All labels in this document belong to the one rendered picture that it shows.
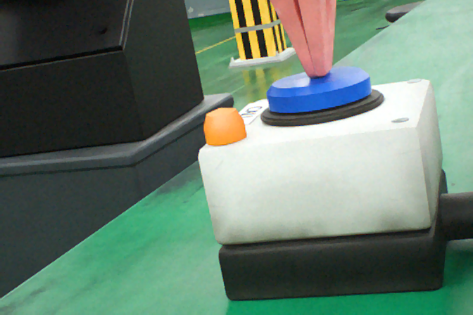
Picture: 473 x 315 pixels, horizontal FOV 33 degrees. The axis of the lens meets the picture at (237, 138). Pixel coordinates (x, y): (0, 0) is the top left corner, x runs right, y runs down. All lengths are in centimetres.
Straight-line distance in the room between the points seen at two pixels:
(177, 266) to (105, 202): 29
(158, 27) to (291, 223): 42
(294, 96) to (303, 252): 6
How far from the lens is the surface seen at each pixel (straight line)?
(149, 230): 40
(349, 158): 27
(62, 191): 65
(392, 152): 27
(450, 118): 52
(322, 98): 29
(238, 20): 683
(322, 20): 29
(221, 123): 28
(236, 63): 683
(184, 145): 68
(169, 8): 71
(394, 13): 352
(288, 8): 29
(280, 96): 30
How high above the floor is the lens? 90
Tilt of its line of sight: 13 degrees down
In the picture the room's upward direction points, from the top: 11 degrees counter-clockwise
